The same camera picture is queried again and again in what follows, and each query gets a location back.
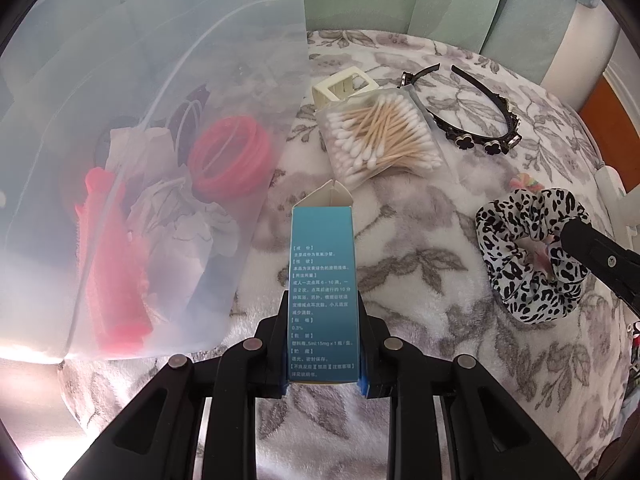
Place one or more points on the teal medicine box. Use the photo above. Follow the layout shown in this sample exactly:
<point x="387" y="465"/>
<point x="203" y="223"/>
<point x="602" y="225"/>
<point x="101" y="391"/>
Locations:
<point x="323" y="312"/>

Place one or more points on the pink hair roller clip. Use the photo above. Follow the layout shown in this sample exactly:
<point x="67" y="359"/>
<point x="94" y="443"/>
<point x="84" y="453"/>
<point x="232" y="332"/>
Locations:
<point x="116" y="276"/>

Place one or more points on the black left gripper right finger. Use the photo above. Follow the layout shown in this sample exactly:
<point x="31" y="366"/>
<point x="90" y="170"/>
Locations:
<point x="450" y="416"/>

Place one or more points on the black white leopard scrunchie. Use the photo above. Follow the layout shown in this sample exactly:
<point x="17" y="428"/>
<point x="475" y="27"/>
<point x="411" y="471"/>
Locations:
<point x="535" y="279"/>

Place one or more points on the mint green curtain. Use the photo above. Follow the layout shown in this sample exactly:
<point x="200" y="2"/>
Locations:
<point x="523" y="35"/>

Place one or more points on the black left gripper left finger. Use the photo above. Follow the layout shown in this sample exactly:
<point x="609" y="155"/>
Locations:
<point x="195" y="414"/>

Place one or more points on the clear plastic storage bin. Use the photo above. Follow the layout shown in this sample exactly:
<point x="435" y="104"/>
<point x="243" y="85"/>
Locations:
<point x="226" y="77"/>

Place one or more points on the cream square hair clip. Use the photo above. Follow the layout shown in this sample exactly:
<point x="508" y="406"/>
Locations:
<point x="341" y="86"/>

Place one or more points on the black flower headband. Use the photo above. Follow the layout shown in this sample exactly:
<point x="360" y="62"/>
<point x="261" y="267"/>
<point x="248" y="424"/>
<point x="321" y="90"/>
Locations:
<point x="475" y="117"/>

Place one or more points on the bag of cotton swabs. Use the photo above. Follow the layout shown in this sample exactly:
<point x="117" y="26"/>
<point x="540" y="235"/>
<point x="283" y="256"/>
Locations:
<point x="378" y="131"/>

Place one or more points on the white paper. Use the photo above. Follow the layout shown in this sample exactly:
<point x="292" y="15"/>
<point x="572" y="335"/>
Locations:
<point x="177" y="232"/>

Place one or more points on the floral grey white blanket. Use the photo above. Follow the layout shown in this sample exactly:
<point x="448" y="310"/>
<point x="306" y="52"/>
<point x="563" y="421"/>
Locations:
<point x="419" y="269"/>

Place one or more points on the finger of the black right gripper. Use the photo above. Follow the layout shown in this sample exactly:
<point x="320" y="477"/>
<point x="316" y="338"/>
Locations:
<point x="615" y="266"/>

